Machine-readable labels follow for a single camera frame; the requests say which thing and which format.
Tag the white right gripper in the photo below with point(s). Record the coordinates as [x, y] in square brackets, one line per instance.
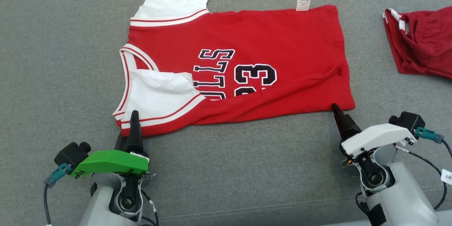
[378, 137]

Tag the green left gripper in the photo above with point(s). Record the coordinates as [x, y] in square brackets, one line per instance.
[109, 162]

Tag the red basketball jersey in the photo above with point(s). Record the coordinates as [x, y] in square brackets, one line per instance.
[282, 35]

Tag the red shorts with white stripes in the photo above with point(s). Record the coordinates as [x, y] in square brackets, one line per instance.
[423, 46]

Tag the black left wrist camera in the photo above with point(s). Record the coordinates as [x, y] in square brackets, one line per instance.
[70, 155]

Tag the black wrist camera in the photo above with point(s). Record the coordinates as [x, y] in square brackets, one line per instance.
[408, 122]
[70, 155]

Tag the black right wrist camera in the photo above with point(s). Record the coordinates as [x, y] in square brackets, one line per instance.
[408, 122]

